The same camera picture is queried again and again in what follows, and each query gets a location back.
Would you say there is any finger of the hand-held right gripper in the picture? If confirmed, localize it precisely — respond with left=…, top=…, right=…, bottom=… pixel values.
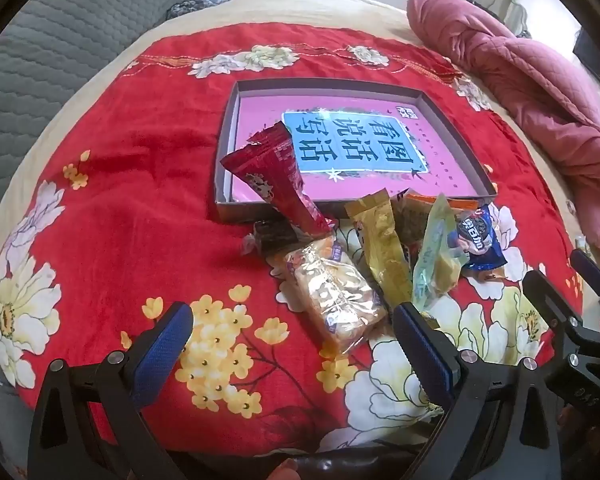
left=569, top=248, right=600, bottom=303
left=522, top=269, right=600, bottom=348

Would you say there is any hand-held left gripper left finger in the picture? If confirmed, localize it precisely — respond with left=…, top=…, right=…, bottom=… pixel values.
left=27, top=301, right=195, bottom=480

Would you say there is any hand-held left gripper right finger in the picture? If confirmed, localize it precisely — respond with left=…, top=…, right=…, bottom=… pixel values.
left=392, top=302, right=563, bottom=480

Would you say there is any blue cookie packet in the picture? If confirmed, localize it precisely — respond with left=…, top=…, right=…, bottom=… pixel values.
left=455, top=204, right=508, bottom=272

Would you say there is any light green snack packet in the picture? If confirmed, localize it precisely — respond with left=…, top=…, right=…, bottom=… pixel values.
left=411, top=193, right=468, bottom=316

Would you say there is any clear rice cracker packet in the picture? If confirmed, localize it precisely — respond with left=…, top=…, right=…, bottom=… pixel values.
left=272, top=237, right=388, bottom=356

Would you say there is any gold snack packet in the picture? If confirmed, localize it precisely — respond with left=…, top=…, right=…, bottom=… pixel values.
left=344, top=188, right=415, bottom=311

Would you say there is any orange snack packet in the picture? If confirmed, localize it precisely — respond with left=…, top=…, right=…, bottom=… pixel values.
left=392, top=189, right=481, bottom=246

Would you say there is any dark chocolate bar packet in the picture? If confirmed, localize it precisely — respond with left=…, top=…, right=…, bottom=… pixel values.
left=240, top=220, right=301, bottom=261

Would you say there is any red snack packet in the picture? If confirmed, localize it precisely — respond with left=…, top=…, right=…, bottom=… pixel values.
left=220, top=121, right=337, bottom=236

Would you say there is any grey cardboard box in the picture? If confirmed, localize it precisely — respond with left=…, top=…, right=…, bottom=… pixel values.
left=213, top=78, right=497, bottom=224

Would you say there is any pink picture book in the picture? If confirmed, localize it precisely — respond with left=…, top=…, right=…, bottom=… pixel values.
left=230, top=92, right=486, bottom=206

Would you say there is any pink quilt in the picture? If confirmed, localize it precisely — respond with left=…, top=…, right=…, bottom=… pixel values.
left=406, top=0, right=600, bottom=276

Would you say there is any red floral blanket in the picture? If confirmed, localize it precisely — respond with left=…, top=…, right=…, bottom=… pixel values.
left=0, top=22, right=600, bottom=461

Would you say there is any white metal rack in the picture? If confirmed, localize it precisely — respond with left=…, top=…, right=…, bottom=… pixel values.
left=487, top=0, right=533, bottom=38

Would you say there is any grey quilted headboard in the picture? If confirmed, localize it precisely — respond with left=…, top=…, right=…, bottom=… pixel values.
left=0, top=0, right=197, bottom=246

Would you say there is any dark patterned pillow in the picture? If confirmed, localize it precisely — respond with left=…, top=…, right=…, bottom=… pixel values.
left=166, top=0, right=238, bottom=20

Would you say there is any black wall television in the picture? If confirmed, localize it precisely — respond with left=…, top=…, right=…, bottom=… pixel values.
left=572, top=27, right=600, bottom=91

